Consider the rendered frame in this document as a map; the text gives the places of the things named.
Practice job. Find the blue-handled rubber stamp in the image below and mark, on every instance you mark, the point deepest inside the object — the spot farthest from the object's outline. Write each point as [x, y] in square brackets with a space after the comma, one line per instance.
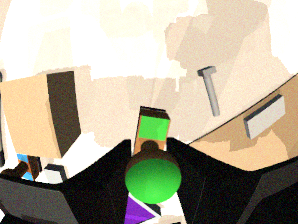
[28, 167]

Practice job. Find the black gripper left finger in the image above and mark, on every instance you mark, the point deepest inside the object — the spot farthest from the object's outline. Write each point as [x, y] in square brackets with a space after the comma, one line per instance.
[96, 195]

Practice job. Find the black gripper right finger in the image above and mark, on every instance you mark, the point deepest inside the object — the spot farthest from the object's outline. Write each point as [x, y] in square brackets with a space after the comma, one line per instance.
[212, 192]

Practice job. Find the grey metal bolt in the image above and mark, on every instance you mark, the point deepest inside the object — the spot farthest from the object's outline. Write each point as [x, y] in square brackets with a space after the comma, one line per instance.
[206, 74]

